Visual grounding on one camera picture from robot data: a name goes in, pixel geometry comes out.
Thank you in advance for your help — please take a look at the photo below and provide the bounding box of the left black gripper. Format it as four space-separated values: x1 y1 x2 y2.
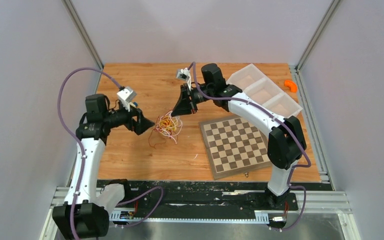
103 100 155 135

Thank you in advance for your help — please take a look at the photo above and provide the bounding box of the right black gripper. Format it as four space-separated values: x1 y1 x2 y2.
172 82 215 116

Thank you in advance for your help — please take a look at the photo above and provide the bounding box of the red thin cable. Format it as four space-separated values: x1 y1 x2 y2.
148 114 180 149

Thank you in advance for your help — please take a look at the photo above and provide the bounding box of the yellow thin cable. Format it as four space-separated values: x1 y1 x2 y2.
158 115 182 133

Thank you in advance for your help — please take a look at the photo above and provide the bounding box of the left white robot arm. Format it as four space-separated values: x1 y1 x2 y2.
52 93 155 240

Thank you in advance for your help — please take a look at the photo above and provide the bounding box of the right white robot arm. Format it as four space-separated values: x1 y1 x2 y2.
171 62 311 209

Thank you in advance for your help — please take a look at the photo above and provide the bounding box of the wooden chessboard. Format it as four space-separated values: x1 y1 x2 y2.
199 115 272 180

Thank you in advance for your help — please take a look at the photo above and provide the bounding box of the white three-compartment tray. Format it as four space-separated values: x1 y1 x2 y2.
226 63 303 118

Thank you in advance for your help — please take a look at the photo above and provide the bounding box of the orange curved plastic piece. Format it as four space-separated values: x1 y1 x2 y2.
284 79 298 93

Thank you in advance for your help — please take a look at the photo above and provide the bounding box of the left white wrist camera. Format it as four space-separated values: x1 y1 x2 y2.
116 86 137 109

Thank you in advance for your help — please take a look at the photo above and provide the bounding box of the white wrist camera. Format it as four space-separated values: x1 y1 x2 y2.
176 67 191 82
116 86 137 109

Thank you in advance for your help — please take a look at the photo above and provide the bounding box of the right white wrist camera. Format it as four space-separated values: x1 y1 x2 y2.
176 67 191 82

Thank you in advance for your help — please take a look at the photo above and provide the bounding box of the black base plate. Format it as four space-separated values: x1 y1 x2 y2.
95 179 299 220

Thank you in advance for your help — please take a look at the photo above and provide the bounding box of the slotted cable duct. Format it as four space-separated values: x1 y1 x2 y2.
108 208 270 225

